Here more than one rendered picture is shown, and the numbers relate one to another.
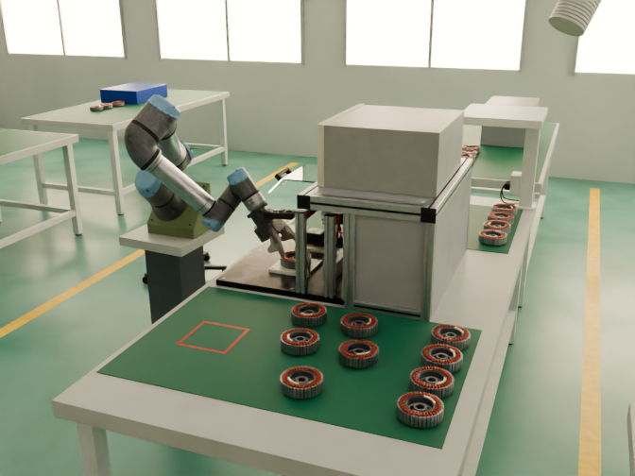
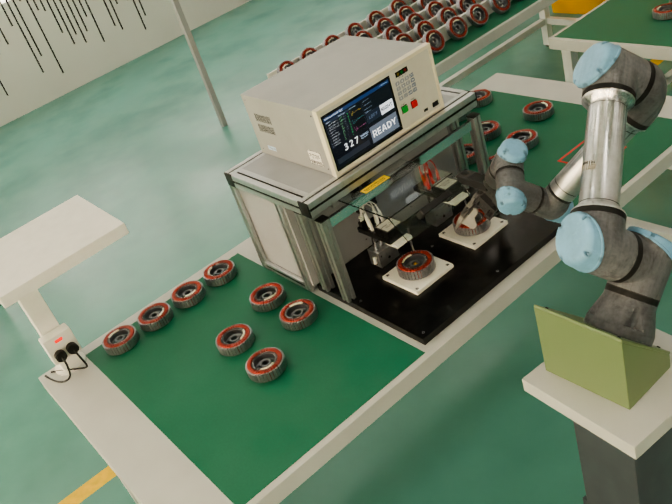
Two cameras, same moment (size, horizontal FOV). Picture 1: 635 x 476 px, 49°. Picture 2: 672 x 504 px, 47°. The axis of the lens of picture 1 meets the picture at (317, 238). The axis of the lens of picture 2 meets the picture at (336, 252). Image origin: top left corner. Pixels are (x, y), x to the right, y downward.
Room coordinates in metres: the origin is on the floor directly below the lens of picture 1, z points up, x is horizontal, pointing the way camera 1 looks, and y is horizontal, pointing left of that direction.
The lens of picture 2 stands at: (4.11, 1.03, 2.09)
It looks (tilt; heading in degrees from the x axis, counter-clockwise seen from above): 32 degrees down; 220
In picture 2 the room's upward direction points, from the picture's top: 19 degrees counter-clockwise
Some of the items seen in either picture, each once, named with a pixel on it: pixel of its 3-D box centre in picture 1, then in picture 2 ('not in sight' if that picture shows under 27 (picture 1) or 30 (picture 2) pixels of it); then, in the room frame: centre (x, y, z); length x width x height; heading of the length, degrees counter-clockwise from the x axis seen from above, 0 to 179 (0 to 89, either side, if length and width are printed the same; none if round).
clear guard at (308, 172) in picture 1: (320, 180); (396, 195); (2.53, -0.01, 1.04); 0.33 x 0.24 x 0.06; 69
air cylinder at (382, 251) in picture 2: not in sight; (383, 252); (2.49, -0.14, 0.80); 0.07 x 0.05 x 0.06; 159
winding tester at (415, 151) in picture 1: (393, 146); (341, 100); (2.30, -0.26, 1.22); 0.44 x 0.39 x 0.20; 159
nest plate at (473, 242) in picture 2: (296, 265); (473, 228); (2.32, 0.08, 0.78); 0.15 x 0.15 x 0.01; 69
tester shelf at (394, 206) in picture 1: (393, 180); (350, 139); (2.31, -0.26, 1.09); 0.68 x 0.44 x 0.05; 159
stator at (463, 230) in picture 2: (295, 259); (471, 222); (2.32, 0.08, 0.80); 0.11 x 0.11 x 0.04
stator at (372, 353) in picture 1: (358, 353); (485, 131); (1.69, -0.11, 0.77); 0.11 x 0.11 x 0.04
